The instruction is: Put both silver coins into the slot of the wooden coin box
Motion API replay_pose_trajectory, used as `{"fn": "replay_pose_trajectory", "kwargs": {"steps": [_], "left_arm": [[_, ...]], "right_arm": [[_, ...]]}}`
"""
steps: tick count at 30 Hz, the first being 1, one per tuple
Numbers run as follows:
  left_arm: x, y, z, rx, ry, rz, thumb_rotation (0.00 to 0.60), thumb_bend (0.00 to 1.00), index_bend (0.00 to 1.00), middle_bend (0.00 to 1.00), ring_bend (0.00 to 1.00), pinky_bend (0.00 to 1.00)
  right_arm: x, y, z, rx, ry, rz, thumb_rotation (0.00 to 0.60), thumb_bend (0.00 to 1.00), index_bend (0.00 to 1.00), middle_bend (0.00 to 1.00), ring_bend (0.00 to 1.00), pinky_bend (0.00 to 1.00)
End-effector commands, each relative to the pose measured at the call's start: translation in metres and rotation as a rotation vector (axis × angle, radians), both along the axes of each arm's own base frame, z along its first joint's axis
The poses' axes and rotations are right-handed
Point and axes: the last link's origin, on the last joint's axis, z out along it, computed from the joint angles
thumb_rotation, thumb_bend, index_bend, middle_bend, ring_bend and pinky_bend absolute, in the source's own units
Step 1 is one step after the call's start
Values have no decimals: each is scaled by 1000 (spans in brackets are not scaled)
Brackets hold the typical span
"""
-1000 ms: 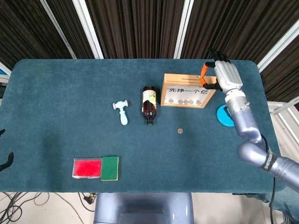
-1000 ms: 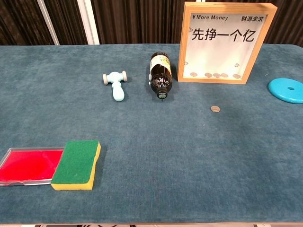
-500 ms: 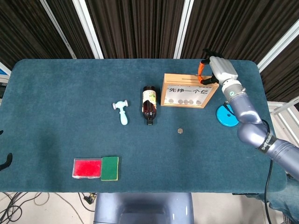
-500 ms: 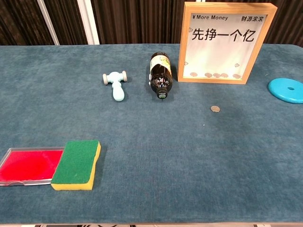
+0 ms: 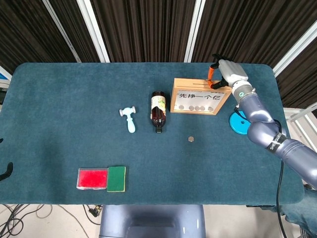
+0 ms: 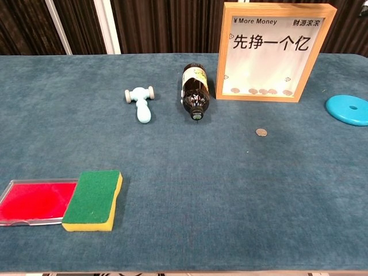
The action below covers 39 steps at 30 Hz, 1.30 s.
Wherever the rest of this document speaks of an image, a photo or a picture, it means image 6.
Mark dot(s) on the brown glass bottle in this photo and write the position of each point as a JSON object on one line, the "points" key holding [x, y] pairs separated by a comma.
{"points": [[195, 95]]}

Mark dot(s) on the white partition post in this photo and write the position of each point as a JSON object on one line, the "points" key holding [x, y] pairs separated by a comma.
{"points": [[59, 27], [108, 27]]}

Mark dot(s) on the small silver coin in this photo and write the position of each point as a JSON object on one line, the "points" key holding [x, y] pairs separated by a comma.
{"points": [[272, 91], [287, 92], [263, 91], [235, 90], [253, 91], [261, 132]]}

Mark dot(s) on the dark pleated curtain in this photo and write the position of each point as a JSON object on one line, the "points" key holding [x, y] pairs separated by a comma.
{"points": [[161, 26]]}

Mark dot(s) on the light blue toy hammer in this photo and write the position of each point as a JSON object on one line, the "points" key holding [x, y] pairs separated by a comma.
{"points": [[142, 110]]}

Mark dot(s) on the wooden coin bank frame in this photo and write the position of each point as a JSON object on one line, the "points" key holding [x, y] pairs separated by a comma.
{"points": [[221, 57]]}

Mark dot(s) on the blue round disc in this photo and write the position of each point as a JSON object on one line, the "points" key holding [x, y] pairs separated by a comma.
{"points": [[339, 110]]}

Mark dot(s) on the green yellow sponge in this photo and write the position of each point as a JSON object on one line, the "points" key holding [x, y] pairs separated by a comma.
{"points": [[92, 198]]}

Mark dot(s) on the clear case with red pad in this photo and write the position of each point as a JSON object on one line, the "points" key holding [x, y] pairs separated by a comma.
{"points": [[34, 201]]}

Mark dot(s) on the teal table cloth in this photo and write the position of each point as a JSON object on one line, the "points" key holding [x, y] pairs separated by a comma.
{"points": [[187, 187]]}

